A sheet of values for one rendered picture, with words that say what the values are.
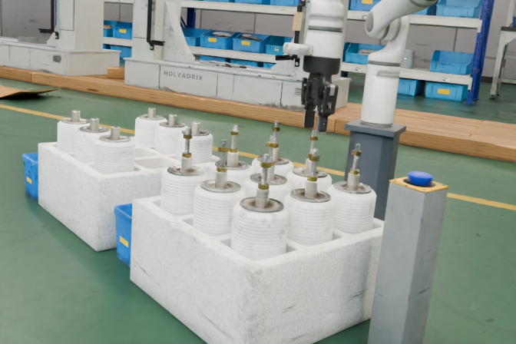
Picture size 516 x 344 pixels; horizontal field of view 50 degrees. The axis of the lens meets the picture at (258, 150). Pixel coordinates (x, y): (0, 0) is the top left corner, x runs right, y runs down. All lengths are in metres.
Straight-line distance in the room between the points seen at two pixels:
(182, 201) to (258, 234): 0.23
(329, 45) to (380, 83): 0.48
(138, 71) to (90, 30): 0.73
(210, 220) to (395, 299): 0.35
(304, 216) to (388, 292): 0.19
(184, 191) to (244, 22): 9.62
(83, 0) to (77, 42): 0.31
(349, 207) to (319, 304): 0.19
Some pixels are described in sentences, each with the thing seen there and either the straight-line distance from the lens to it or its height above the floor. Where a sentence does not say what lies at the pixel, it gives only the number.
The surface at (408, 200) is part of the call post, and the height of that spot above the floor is 0.29.
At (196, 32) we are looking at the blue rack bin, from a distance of 7.35.
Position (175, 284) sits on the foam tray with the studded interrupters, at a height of 0.07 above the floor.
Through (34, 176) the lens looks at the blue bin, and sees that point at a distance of 1.71.
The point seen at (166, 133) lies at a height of 0.23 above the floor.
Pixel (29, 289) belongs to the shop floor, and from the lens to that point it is 1.22.
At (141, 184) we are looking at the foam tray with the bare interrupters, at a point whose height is 0.15.
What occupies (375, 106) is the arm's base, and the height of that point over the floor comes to 0.36.
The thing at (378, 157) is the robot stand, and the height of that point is 0.22.
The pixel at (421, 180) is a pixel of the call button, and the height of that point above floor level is 0.32.
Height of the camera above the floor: 0.55
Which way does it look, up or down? 13 degrees down
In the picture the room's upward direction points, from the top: 5 degrees clockwise
